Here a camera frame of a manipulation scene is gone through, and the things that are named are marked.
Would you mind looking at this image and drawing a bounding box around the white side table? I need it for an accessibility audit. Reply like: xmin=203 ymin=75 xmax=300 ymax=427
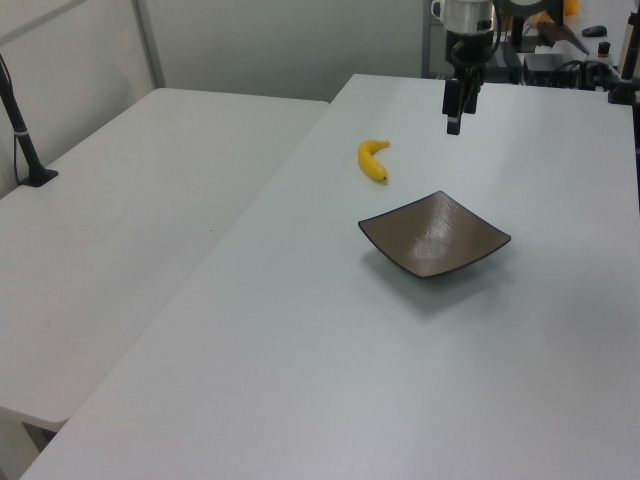
xmin=0 ymin=87 xmax=331 ymax=431

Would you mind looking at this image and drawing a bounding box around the brown square ceramic plate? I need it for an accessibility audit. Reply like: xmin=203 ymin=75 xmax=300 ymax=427
xmin=357 ymin=189 xmax=513 ymax=281

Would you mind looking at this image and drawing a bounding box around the yellow banana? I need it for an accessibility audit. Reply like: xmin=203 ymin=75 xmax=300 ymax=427
xmin=357 ymin=139 xmax=392 ymax=184

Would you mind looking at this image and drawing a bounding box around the grey partition post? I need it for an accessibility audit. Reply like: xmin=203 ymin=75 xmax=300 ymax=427
xmin=133 ymin=0 xmax=167 ymax=92

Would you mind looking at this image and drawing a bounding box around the black clamped camera pole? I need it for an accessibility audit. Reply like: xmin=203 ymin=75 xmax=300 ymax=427
xmin=606 ymin=8 xmax=640 ymax=107

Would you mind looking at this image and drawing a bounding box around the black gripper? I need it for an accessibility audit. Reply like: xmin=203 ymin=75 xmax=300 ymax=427
xmin=441 ymin=29 xmax=496 ymax=137

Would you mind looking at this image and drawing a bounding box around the grey metal cabinet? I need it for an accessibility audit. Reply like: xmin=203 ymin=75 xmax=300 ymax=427
xmin=421 ymin=0 xmax=454 ymax=80

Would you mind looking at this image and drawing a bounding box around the black cable bundle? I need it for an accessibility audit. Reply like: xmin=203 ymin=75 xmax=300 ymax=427
xmin=559 ymin=58 xmax=624 ymax=91

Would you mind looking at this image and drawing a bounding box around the black camera stand with cable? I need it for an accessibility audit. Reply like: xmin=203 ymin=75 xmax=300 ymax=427
xmin=0 ymin=52 xmax=60 ymax=189

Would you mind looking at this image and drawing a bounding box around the black electronics box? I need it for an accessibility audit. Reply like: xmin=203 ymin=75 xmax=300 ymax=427
xmin=522 ymin=52 xmax=584 ymax=87

